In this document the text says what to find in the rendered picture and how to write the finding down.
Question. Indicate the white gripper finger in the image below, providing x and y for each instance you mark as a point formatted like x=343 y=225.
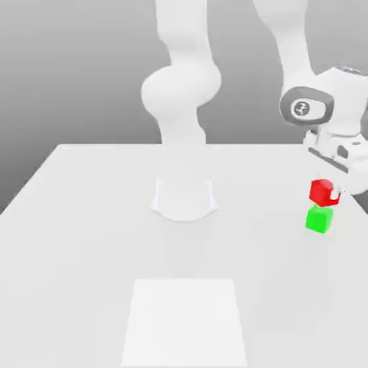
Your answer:
x=335 y=194

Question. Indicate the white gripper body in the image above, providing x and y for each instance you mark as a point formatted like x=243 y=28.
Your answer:
x=349 y=179

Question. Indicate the small red cube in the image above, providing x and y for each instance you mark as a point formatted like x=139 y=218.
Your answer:
x=319 y=192

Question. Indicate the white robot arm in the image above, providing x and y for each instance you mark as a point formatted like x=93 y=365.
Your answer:
x=179 y=86

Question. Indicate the small green cube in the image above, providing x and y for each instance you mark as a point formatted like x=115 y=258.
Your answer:
x=317 y=220

